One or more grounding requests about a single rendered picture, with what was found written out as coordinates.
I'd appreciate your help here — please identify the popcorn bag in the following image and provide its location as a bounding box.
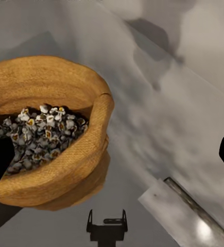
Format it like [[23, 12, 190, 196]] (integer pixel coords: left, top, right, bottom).
[[0, 55, 114, 206]]

